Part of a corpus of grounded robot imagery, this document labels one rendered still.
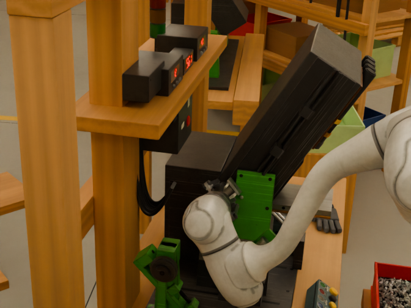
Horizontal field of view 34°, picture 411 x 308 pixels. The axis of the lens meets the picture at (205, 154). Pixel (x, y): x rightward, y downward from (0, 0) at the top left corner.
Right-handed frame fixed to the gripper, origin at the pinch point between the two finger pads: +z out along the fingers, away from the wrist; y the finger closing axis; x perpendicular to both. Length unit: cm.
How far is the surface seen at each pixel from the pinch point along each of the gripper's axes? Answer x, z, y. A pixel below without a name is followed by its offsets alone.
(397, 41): -109, 682, -16
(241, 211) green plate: 1.6, 4.4, -7.3
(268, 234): -0.7, 4.2, -17.9
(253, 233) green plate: 2.8, 4.5, -14.8
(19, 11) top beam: -9, -75, 54
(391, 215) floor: -11, 256, -91
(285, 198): -8.2, 21.1, -13.9
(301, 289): 3.8, 11.9, -38.8
